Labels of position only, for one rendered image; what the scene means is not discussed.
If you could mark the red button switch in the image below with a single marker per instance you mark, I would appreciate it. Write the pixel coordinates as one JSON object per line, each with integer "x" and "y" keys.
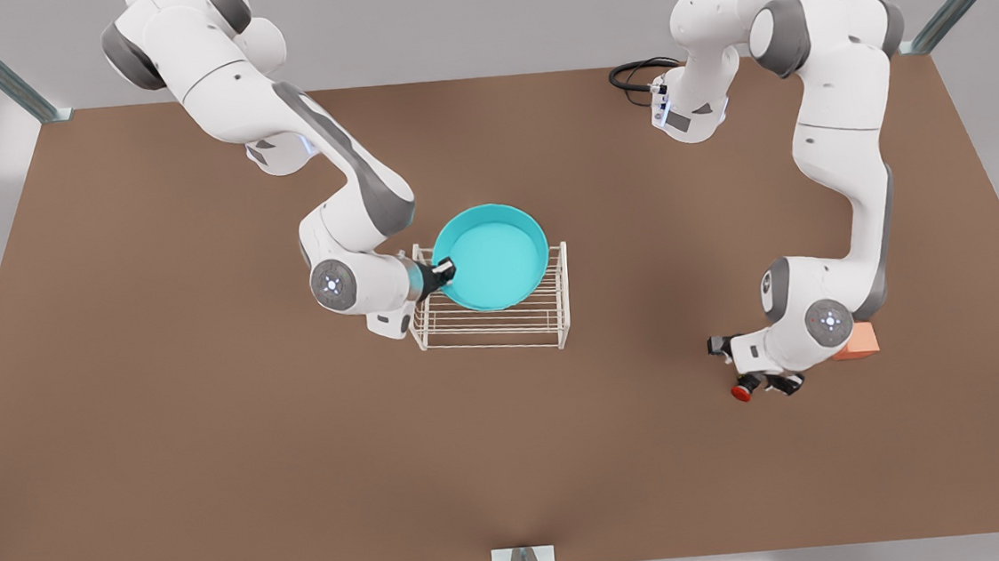
{"x": 742, "y": 392}

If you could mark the cyan round plate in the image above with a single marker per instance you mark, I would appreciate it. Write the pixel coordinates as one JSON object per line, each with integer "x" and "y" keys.
{"x": 498, "y": 258}

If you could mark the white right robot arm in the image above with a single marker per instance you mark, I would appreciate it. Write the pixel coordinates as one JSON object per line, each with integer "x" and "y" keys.
{"x": 254, "y": 104}

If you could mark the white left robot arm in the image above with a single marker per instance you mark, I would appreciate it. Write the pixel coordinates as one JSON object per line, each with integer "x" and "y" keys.
{"x": 832, "y": 94}

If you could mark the orange box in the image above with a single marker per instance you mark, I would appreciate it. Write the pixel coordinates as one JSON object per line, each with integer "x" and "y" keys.
{"x": 861, "y": 343}

